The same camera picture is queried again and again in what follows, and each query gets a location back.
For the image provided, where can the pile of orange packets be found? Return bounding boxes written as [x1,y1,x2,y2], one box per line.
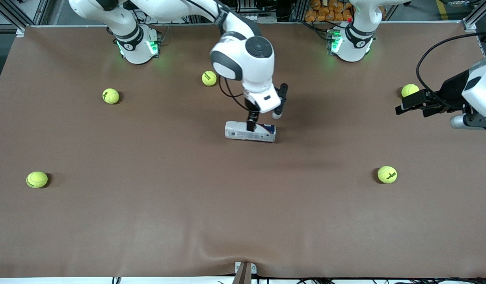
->
[305,0,354,22]

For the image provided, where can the small metal table bracket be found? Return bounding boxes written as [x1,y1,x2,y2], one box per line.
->
[235,261,257,275]

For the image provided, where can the brown table cover sheet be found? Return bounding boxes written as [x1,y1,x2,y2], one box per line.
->
[0,23,486,278]

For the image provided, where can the clear tennis ball can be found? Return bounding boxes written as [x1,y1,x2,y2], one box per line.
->
[225,121,276,143]

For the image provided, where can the grey control electronics rack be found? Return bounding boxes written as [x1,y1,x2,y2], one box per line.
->
[227,0,295,24]

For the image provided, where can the black arm base cable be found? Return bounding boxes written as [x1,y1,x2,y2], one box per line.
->
[302,18,332,42]

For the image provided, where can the yellow tennis ball Wilson print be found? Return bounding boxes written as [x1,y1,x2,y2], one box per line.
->
[377,166,398,184]
[102,88,120,105]

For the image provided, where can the aluminium frame profile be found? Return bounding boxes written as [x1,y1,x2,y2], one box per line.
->
[0,0,50,38]
[462,0,486,33]

